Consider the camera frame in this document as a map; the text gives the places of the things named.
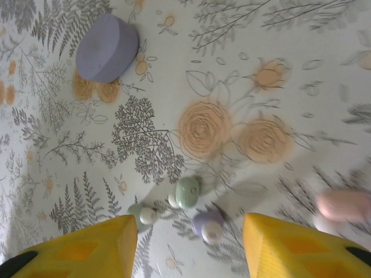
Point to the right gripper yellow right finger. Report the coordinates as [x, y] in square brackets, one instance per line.
[304, 252]

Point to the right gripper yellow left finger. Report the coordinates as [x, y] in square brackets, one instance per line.
[87, 252]

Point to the pink earbud charging case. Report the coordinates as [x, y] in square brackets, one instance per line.
[342, 205]

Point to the purple earbud charging case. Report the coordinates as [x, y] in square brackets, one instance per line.
[104, 49]

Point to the floral patterned tablecloth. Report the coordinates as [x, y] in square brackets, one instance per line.
[232, 87]

